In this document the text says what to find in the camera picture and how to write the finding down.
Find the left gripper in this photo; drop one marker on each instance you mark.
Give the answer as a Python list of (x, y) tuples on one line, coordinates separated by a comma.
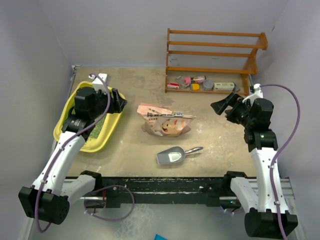
[(117, 103)]

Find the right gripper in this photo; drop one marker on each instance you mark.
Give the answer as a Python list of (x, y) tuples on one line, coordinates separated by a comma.
[(220, 106)]

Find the pink cat litter bag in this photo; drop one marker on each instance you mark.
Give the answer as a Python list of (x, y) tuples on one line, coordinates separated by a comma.
[(156, 125)]

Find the grey ruler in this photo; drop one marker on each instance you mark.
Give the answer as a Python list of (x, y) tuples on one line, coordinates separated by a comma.
[(178, 114)]

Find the silver metal scoop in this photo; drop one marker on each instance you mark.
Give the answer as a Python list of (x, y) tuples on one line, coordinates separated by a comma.
[(175, 154)]

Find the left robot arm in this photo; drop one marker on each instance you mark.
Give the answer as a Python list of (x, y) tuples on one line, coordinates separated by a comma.
[(49, 199)]

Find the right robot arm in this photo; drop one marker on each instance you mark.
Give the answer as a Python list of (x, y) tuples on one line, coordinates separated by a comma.
[(266, 211)]

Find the green white box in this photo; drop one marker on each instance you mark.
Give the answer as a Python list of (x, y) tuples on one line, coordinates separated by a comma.
[(223, 86)]

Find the yellow green litter box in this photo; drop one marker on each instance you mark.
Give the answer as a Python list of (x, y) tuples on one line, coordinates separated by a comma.
[(102, 131)]

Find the red white small box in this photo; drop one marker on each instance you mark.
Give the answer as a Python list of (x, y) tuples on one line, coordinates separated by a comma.
[(171, 85)]

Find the clear round jar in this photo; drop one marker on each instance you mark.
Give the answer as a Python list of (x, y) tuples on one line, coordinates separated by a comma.
[(208, 85)]

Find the orange wooden shelf rack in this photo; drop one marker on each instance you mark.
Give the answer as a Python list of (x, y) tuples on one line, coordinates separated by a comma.
[(250, 66)]

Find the blue object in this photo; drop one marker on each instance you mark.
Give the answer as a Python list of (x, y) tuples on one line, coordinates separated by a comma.
[(159, 237)]

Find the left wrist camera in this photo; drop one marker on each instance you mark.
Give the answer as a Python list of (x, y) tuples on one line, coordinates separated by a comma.
[(99, 82)]

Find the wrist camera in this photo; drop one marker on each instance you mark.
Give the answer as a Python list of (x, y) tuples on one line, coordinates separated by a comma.
[(99, 82), (255, 91)]

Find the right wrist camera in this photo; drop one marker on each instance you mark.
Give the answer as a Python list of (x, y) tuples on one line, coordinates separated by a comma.
[(255, 91)]

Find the black base frame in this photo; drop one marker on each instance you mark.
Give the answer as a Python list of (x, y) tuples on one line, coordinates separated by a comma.
[(208, 191)]

